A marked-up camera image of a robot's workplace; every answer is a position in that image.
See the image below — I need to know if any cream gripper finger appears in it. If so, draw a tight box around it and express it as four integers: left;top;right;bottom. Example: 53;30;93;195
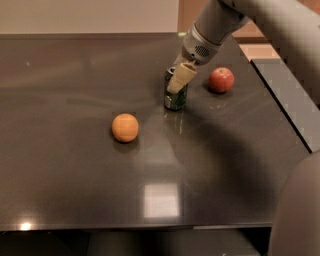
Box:
167;62;197;94
173;52;187;67

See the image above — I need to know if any green soda can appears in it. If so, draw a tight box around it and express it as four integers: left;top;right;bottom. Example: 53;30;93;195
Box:
164;67;188;111

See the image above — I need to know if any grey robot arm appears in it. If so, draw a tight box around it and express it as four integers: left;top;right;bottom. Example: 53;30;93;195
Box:
165;0;320;256

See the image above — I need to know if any red apple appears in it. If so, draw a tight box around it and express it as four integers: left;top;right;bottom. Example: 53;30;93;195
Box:
208;67;235;94

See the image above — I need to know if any orange fruit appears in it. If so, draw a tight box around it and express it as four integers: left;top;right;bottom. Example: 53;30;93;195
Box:
111;113;139;143

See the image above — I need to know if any grey side table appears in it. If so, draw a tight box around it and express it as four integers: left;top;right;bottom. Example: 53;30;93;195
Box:
251;59;320;152

